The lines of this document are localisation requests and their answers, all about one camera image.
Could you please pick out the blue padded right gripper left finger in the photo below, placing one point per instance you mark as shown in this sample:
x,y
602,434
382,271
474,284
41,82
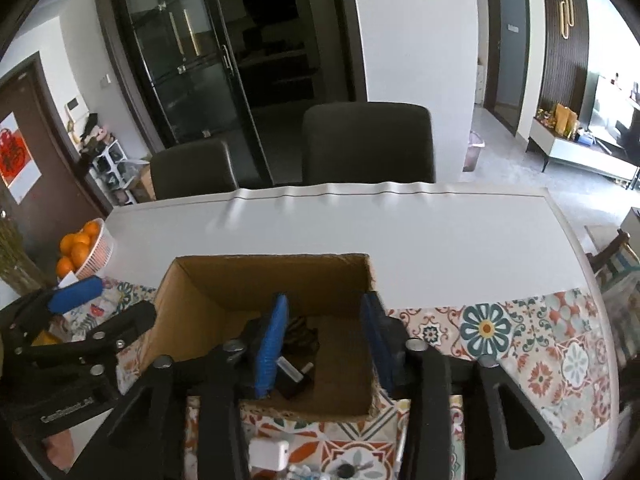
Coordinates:
x,y
269,349

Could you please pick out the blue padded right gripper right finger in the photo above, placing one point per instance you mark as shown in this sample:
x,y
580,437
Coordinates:
x,y
383,337

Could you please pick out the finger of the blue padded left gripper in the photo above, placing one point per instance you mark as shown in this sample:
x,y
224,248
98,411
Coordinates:
x,y
75,295

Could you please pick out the black rectangular adapter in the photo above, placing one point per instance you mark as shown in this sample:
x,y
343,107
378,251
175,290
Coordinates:
x,y
292,381

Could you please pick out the vase with dried flowers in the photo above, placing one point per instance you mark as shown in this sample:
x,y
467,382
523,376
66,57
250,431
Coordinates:
x,y
17,269

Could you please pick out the white basket of oranges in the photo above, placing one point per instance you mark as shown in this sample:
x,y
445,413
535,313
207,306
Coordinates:
x,y
86,252

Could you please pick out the brown cardboard box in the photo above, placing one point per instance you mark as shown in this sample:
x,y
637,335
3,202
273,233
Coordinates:
x,y
203,301

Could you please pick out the white cube charger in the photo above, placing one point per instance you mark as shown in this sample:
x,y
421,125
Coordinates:
x,y
269,454

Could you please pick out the brown entrance door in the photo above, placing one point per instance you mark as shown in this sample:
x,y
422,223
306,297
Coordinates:
x,y
63,197

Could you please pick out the small astronaut figurine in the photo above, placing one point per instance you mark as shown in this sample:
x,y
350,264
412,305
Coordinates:
x,y
301,472

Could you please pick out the white shoe rack shelf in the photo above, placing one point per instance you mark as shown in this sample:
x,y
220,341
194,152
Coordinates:
x,y
115,170

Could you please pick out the small black round knob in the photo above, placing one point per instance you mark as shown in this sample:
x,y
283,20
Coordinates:
x,y
345,471

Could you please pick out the patterned tile table runner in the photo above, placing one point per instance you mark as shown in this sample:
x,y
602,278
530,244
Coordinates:
x,y
552,345

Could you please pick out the dark chair right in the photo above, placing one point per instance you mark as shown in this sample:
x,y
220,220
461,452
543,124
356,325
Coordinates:
x,y
367,142

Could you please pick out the dark chair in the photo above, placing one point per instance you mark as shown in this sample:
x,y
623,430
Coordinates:
x,y
193,169
367,142

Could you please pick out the dark chair left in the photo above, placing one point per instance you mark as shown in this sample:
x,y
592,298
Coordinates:
x,y
193,169

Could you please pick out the white low tv console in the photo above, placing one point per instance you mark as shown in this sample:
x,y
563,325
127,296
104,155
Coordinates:
x,y
599,157

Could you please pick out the black glass cabinet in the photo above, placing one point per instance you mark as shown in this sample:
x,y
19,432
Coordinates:
x,y
241,71

